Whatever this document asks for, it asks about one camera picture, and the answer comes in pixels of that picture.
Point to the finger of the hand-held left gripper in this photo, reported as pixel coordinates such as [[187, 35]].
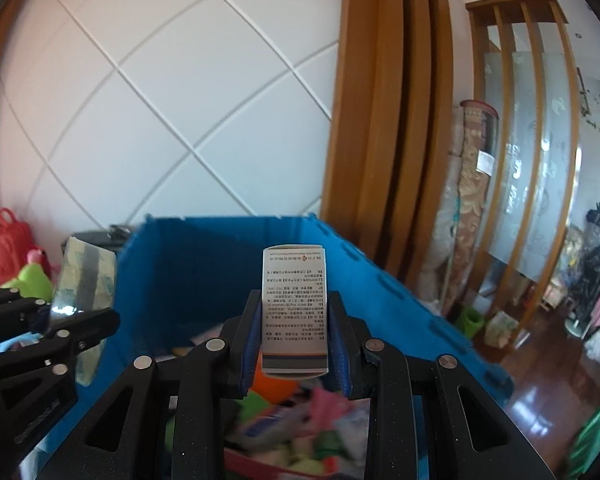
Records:
[[10, 310], [70, 340]]

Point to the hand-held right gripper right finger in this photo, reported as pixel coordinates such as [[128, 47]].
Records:
[[340, 350]]

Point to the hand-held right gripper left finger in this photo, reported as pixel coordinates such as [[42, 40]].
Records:
[[250, 332]]

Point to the white printed medicine box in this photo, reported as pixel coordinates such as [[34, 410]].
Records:
[[295, 310]]

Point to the plastic-wrapped tissue pack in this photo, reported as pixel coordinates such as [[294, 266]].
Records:
[[87, 280]]

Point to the blue plastic storage bin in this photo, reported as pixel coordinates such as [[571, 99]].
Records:
[[195, 280]]

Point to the green and white plush toy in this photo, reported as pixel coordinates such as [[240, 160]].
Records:
[[30, 282]]

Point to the pink soft item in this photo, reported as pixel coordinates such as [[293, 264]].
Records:
[[330, 402]]

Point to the red bear-embossed bag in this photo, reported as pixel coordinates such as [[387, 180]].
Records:
[[5, 250]]

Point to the pink plush piece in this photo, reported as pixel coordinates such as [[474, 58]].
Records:
[[37, 256]]

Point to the orange soft item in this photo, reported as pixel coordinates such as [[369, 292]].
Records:
[[275, 391]]

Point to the dark grey box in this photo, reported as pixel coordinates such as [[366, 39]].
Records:
[[95, 240]]

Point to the green plastic bucket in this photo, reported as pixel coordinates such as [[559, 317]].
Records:
[[470, 322]]

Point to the plastic-wrapped rolled carpet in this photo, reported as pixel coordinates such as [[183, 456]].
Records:
[[447, 240]]

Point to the white plastic bag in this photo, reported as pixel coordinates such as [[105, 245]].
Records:
[[500, 331]]

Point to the patterned rolled carpet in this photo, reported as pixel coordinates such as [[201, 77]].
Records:
[[475, 185]]

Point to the wooden partition with frosted glass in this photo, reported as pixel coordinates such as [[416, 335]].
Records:
[[517, 185]]

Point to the hanging dark clothes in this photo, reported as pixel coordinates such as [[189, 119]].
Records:
[[592, 270]]

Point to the green cloth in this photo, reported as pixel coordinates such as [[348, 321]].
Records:
[[597, 435]]

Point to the wooden door frame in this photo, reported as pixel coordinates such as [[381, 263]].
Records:
[[380, 135]]

